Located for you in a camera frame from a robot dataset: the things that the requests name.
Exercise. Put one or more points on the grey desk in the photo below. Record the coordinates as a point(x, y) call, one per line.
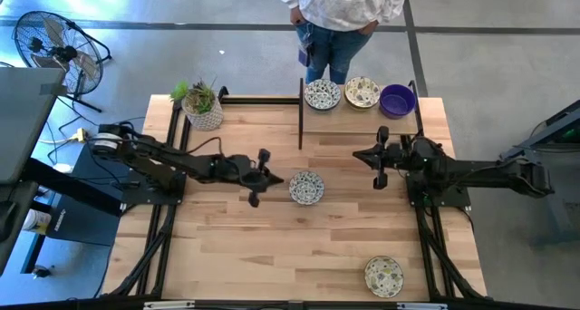
point(22, 119)

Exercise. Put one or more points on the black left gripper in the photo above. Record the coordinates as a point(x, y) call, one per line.
point(254, 174)

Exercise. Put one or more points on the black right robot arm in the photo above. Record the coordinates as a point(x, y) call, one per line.
point(489, 171)

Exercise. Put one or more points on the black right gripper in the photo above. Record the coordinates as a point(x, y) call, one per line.
point(396, 156)

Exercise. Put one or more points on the yellow power strip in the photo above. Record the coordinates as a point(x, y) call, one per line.
point(80, 134)

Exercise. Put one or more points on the succulent plant in white pot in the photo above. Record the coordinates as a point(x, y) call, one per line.
point(204, 115)

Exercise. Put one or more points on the black floor fan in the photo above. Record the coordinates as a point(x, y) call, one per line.
point(59, 52)

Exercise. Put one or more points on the person's hand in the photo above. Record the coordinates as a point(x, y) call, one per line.
point(369, 28)
point(297, 17)

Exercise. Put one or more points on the person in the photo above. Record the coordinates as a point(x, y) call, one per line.
point(344, 6)

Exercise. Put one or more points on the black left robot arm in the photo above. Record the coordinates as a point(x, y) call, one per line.
point(154, 158)

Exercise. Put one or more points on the black aluminium table frame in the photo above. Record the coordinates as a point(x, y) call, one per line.
point(263, 100)

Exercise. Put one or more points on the teal patterned ceramic bowl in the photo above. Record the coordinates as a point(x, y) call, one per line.
point(306, 188)
point(322, 94)

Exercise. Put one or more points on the purple hanging badge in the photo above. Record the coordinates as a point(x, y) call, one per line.
point(304, 55)

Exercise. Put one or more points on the wooden shelf with black frame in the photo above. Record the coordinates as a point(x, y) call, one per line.
point(344, 122)

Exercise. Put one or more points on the white cup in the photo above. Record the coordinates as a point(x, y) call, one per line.
point(36, 220)

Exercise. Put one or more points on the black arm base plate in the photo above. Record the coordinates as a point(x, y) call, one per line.
point(136, 196)
point(457, 196)

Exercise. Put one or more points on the black computer tower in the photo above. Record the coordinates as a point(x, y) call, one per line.
point(81, 219)

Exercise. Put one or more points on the grey equipment cart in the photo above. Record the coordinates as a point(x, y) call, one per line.
point(562, 196)

